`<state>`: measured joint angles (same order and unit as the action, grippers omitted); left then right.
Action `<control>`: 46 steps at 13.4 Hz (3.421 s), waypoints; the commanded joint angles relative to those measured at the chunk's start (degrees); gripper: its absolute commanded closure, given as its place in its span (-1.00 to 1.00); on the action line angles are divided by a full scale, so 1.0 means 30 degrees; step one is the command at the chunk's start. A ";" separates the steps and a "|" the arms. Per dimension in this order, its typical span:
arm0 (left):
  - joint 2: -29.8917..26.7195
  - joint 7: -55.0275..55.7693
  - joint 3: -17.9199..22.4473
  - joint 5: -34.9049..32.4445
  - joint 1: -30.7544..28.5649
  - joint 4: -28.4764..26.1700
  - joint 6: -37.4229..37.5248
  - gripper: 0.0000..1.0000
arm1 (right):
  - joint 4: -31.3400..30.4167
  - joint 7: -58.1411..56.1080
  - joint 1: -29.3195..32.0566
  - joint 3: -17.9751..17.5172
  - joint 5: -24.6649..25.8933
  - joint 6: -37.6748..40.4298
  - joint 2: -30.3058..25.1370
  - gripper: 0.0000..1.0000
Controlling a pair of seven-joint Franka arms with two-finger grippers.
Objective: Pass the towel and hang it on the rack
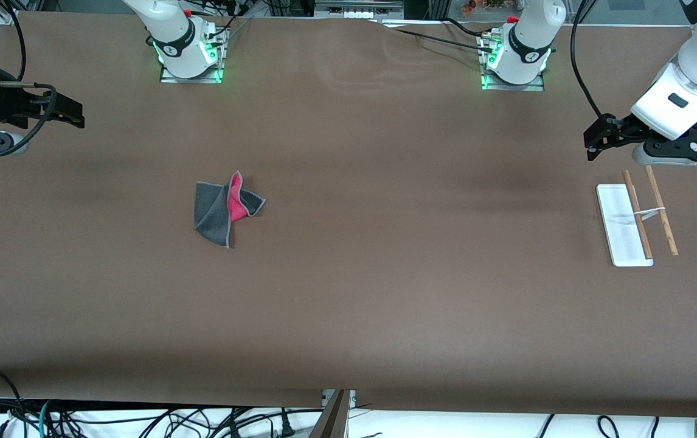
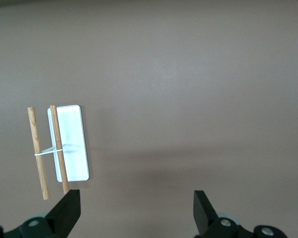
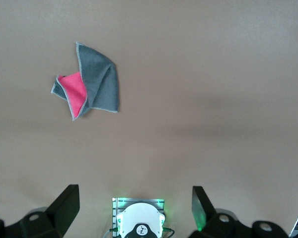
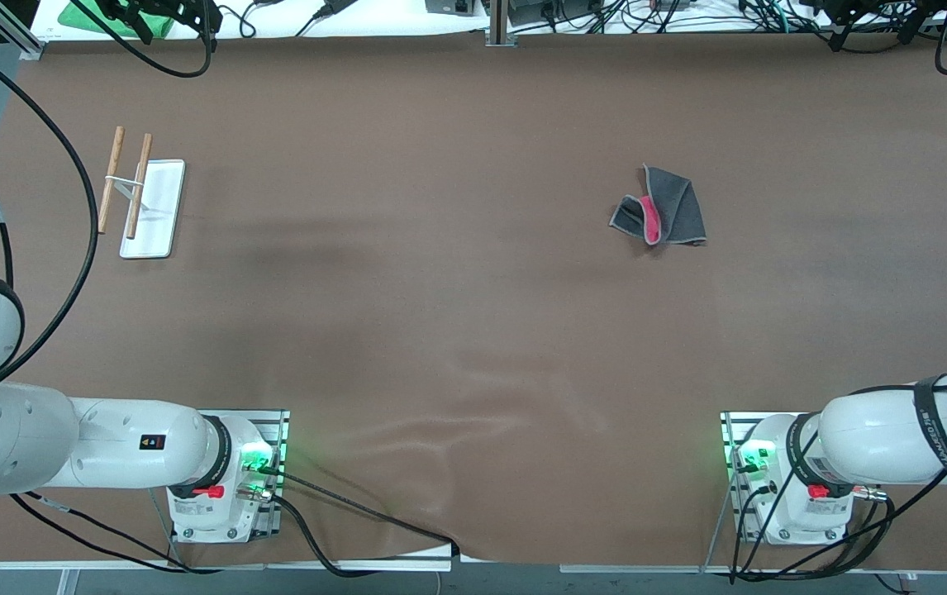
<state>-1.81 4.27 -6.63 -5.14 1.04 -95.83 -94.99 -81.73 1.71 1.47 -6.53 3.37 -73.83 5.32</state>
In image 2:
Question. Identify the white rack with wooden bars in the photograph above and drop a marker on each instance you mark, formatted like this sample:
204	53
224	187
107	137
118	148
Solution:
72	138

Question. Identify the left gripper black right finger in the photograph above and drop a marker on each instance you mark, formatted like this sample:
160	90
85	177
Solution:
203	215

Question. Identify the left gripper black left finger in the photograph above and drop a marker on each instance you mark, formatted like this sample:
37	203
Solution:
67	213

